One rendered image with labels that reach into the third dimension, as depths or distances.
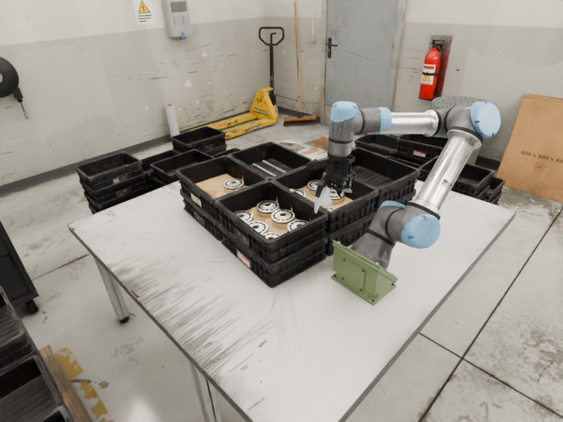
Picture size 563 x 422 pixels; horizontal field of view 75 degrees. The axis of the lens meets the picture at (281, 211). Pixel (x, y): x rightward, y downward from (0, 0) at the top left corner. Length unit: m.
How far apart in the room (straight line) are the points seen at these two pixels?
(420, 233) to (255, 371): 0.67
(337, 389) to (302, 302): 0.36
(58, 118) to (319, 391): 3.94
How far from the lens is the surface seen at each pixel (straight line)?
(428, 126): 1.45
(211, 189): 1.91
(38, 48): 4.45
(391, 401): 2.04
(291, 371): 1.23
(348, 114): 1.12
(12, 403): 1.89
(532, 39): 4.10
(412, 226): 1.24
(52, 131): 4.56
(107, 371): 2.31
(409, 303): 1.46
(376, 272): 1.33
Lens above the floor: 1.71
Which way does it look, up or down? 32 degrees down
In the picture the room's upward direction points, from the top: 2 degrees counter-clockwise
